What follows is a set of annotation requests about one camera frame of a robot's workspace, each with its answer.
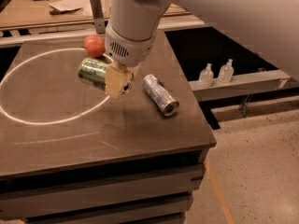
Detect silver blue can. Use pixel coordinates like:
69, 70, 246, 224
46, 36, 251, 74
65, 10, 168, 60
142, 74, 179, 117

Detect clear sanitizer bottle right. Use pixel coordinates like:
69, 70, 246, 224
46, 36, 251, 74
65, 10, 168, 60
218, 59, 234, 83

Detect wooden workbench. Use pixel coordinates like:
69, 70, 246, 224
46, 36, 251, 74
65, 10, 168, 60
0, 0, 191, 32

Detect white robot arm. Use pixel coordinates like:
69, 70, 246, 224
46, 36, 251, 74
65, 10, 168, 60
106, 0, 299, 80

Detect red apple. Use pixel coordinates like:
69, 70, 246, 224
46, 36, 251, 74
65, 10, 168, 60
83, 35, 106, 58

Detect dark wooden table cabinet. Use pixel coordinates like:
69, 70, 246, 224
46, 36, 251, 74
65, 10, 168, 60
0, 33, 216, 224

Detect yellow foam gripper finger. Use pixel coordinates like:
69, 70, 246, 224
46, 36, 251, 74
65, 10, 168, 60
105, 62, 134, 99

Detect green soda can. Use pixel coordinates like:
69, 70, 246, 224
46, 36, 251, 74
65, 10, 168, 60
78, 57, 115, 91

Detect clear sanitizer bottle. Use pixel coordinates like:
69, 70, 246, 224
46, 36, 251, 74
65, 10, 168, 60
218, 59, 234, 83
199, 63, 214, 88

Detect white paper sheets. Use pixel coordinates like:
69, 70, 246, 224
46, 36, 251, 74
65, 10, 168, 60
49, 0, 93, 17

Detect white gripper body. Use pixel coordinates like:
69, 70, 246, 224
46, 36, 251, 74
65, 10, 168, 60
105, 24, 154, 67

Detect metal bracket post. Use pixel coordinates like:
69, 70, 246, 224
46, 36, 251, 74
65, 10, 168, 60
90, 0, 106, 34

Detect clear sanitizer bottle left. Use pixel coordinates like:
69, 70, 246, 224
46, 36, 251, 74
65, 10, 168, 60
199, 63, 214, 88

